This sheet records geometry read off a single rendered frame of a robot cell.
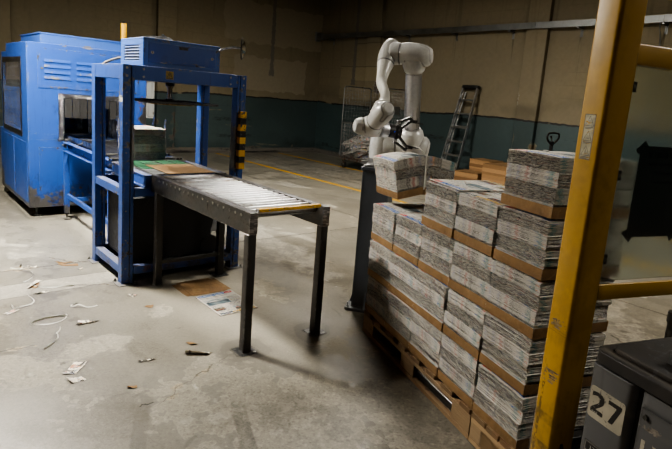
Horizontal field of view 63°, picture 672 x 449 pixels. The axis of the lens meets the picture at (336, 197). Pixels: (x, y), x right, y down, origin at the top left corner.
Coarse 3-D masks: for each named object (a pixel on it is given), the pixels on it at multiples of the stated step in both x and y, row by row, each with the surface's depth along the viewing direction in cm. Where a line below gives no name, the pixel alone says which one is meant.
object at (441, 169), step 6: (432, 162) 313; (438, 162) 313; (444, 162) 315; (450, 162) 317; (432, 168) 313; (438, 168) 314; (444, 168) 316; (450, 168) 317; (432, 174) 314; (438, 174) 315; (444, 174) 316; (450, 174) 318
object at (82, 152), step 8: (64, 144) 548; (72, 144) 529; (112, 144) 550; (72, 152) 537; (80, 152) 519; (88, 152) 481; (112, 152) 488; (88, 160) 493; (112, 160) 446; (136, 160) 454; (144, 160) 458; (152, 160) 462
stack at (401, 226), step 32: (384, 224) 317; (416, 224) 283; (384, 256) 317; (416, 256) 284; (448, 256) 257; (480, 256) 233; (384, 288) 318; (416, 288) 282; (448, 288) 257; (480, 288) 233; (416, 320) 282; (448, 320) 255; (480, 320) 232; (384, 352) 316; (448, 352) 255; (416, 384) 282; (448, 416) 254
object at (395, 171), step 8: (392, 152) 333; (376, 160) 325; (384, 160) 314; (392, 160) 307; (400, 160) 305; (408, 160) 306; (416, 160) 308; (376, 168) 330; (384, 168) 318; (392, 168) 307; (400, 168) 305; (408, 168) 308; (416, 168) 310; (376, 176) 332; (384, 176) 321; (392, 176) 310; (400, 176) 307; (408, 176) 308; (416, 176) 311; (384, 184) 323; (392, 184) 312; (400, 184) 308; (408, 184) 310; (416, 184) 312
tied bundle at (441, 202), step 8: (432, 184) 269; (440, 184) 266; (432, 192) 270; (440, 192) 263; (448, 192) 256; (456, 192) 250; (464, 192) 251; (488, 192) 255; (496, 192) 257; (432, 200) 270; (440, 200) 263; (448, 200) 257; (456, 200) 250; (424, 208) 276; (432, 208) 270; (440, 208) 263; (448, 208) 257; (456, 208) 251; (432, 216) 269; (440, 216) 262; (448, 216) 256; (448, 224) 255
